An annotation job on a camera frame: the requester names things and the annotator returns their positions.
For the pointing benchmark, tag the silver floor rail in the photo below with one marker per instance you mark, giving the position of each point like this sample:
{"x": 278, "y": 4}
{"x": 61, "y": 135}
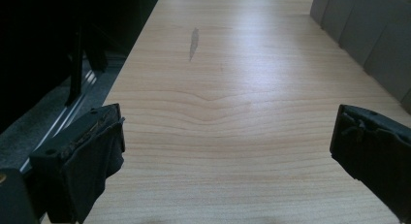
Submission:
{"x": 69, "y": 111}

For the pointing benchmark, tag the grey partition panel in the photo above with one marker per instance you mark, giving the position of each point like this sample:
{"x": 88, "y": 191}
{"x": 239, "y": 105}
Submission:
{"x": 368, "y": 30}

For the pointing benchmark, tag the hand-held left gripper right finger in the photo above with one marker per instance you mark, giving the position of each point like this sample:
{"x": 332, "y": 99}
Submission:
{"x": 374, "y": 153}

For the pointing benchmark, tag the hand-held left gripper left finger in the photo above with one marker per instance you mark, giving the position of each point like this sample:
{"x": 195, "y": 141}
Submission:
{"x": 77, "y": 162}

